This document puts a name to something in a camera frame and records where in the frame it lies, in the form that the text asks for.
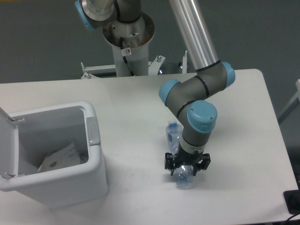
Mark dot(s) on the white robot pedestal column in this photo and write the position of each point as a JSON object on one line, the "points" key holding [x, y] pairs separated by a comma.
{"points": [[130, 45]]}

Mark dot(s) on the white plastic trash can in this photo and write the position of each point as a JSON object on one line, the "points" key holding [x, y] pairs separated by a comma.
{"points": [[27, 137]]}

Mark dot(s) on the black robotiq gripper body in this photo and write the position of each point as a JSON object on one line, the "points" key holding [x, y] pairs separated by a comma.
{"points": [[185, 158]]}

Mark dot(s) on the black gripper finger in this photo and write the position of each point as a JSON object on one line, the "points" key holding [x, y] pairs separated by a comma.
{"points": [[171, 162], [202, 165]]}

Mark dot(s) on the black device at edge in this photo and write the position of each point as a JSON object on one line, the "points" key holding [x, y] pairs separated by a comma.
{"points": [[292, 200]]}

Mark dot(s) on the clear plastic water bottle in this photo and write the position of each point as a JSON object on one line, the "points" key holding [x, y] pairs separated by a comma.
{"points": [[183, 175]]}

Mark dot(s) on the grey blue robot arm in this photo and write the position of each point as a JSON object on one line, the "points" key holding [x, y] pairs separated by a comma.
{"points": [[186, 100]]}

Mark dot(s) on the white frame at right edge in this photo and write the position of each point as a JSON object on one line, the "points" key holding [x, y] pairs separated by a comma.
{"points": [[290, 105]]}

